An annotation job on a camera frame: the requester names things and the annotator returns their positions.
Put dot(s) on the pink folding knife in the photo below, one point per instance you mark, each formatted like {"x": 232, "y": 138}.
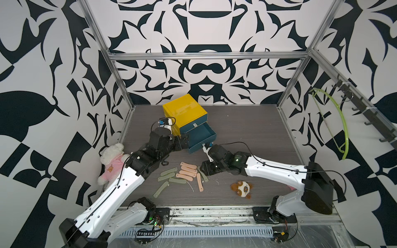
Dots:
{"x": 186, "y": 177}
{"x": 199, "y": 182}
{"x": 191, "y": 170}
{"x": 183, "y": 172}
{"x": 188, "y": 165}

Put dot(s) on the olive folding knife right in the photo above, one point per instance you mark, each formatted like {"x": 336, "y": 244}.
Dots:
{"x": 203, "y": 175}

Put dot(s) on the aluminium frame rail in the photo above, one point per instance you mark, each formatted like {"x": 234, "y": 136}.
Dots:
{"x": 205, "y": 56}

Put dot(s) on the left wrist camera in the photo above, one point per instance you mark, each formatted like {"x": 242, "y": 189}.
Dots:
{"x": 167, "y": 122}

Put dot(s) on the olive folding knife lowest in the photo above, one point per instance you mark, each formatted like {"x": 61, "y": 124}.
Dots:
{"x": 160, "y": 189}

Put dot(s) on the white teddy bear pink shirt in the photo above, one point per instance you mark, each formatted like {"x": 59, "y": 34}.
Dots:
{"x": 113, "y": 159}

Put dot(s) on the pink folding knife top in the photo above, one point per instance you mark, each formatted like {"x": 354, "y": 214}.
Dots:
{"x": 188, "y": 165}

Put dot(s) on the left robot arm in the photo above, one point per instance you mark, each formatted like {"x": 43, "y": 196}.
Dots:
{"x": 98, "y": 225}

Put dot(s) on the green hanging hoop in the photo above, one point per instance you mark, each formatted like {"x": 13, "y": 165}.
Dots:
{"x": 333, "y": 118}

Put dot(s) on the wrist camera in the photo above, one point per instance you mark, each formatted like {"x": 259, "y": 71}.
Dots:
{"x": 206, "y": 149}
{"x": 167, "y": 122}

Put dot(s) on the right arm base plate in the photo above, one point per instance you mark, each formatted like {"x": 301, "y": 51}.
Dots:
{"x": 265, "y": 215}

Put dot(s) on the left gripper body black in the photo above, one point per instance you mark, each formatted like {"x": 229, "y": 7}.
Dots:
{"x": 173, "y": 145}

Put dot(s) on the olive folding knife middle left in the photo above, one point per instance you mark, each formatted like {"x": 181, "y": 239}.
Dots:
{"x": 166, "y": 177}

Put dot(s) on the olive folding knife upper left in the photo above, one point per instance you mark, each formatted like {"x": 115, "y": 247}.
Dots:
{"x": 172, "y": 170}

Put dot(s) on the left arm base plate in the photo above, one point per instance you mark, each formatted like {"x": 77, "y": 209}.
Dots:
{"x": 157, "y": 216}

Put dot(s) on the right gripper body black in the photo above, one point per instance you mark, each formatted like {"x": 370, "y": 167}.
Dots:
{"x": 209, "y": 168}

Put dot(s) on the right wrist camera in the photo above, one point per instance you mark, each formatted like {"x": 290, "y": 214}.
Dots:
{"x": 206, "y": 149}

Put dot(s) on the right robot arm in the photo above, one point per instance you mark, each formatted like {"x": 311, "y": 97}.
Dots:
{"x": 313, "y": 191}

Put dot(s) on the yellow teal drawer cabinet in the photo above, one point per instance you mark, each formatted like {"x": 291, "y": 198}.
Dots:
{"x": 186, "y": 114}

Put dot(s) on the black wall hook rack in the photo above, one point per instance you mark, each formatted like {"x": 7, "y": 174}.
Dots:
{"x": 363, "y": 106}

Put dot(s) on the olive folding knife centre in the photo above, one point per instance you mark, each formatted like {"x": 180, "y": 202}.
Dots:
{"x": 177, "y": 180}

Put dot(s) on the olive folding knife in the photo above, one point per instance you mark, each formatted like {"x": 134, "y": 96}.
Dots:
{"x": 177, "y": 180}
{"x": 166, "y": 177}
{"x": 203, "y": 175}
{"x": 172, "y": 170}

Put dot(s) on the brown white plush toy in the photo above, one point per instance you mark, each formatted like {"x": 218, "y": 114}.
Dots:
{"x": 242, "y": 189}

